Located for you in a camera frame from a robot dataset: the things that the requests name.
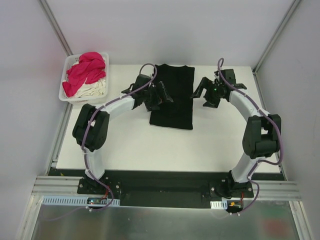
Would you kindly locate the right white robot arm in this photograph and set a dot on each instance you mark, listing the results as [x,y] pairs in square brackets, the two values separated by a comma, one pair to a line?
[261,135]

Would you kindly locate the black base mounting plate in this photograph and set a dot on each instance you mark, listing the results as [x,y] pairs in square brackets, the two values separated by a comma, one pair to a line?
[160,189]

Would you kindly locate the black graphic t shirt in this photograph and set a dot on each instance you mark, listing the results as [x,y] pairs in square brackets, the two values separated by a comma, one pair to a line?
[179,83]

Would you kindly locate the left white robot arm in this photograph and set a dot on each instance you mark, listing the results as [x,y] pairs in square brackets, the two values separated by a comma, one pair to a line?
[91,127]

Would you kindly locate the white cable duct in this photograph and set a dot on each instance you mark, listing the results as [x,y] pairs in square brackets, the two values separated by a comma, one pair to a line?
[79,201]
[219,205]

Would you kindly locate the aluminium frame rail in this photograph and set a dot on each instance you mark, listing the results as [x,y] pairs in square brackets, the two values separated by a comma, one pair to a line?
[56,185]

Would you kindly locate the left white cable duct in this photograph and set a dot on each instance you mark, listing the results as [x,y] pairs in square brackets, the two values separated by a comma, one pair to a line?
[79,201]

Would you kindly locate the pink t shirt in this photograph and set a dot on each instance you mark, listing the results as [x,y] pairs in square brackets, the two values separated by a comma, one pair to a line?
[85,72]

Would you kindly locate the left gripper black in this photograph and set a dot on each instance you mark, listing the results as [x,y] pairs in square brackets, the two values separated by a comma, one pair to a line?
[155,97]

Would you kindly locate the white plastic basket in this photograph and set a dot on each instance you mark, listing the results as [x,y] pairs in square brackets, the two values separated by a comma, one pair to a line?
[85,78]

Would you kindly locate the white t shirt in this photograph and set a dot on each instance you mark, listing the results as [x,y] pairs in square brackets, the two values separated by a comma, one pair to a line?
[92,88]

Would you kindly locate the right white cable duct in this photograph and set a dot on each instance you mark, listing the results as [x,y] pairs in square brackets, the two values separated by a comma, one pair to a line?
[219,205]

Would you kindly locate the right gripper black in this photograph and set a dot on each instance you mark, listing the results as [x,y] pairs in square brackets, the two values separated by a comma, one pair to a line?
[208,92]

